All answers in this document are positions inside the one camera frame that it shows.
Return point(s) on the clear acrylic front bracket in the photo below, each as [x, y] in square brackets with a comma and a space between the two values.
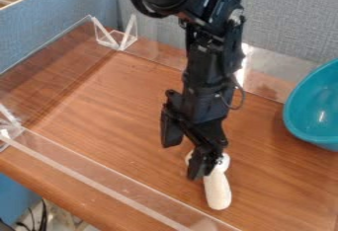
[10, 127]

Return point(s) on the blue plastic bowl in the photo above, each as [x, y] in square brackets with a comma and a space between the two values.
[311, 109]

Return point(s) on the clear acrylic front barrier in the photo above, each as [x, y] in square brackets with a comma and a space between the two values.
[175, 213]

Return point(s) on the white brown mushroom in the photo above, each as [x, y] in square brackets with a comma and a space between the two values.
[217, 186]

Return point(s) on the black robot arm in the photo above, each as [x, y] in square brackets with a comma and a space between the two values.
[195, 111]

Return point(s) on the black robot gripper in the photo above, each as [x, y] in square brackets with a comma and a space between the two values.
[204, 131]

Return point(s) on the clear acrylic corner bracket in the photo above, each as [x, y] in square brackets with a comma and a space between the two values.
[116, 39]

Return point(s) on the clear acrylic left barrier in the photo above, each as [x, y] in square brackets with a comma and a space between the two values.
[37, 84]

